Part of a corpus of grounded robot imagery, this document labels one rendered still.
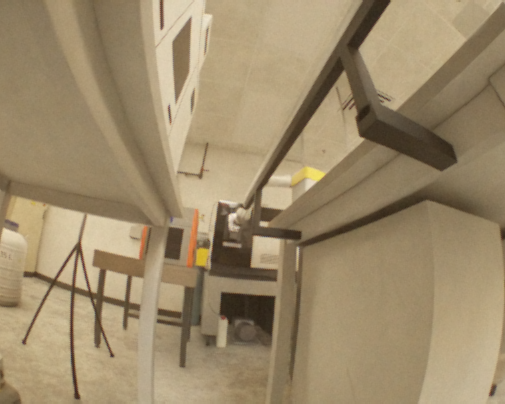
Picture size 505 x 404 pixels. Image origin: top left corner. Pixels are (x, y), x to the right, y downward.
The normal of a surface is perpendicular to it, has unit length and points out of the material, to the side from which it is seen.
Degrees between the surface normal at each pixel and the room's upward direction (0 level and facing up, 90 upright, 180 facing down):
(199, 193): 90
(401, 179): 90
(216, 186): 90
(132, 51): 180
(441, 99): 180
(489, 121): 90
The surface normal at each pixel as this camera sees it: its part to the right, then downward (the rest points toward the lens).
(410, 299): -0.97, -0.15
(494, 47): -0.08, 0.93
